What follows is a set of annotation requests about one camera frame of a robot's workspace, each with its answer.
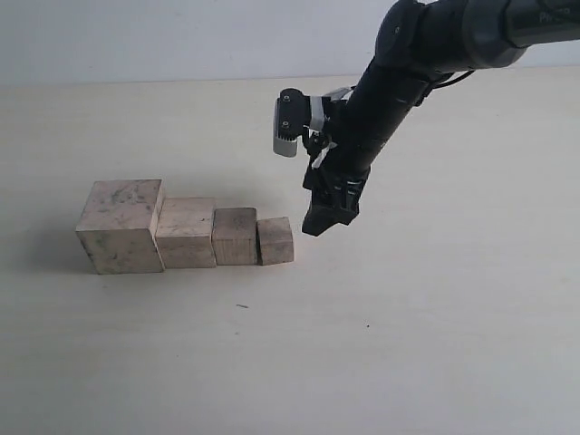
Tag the medium small wooden cube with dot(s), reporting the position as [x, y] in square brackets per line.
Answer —
[234, 236]

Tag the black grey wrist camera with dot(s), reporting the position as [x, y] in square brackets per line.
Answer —
[296, 114]

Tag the smallest wooden cube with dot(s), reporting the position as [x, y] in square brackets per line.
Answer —
[276, 241]

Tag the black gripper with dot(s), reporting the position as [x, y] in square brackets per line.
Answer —
[341, 154]

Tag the second largest wooden cube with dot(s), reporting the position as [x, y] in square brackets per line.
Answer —
[184, 233]

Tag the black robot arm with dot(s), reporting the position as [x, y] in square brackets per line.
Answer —
[417, 50]

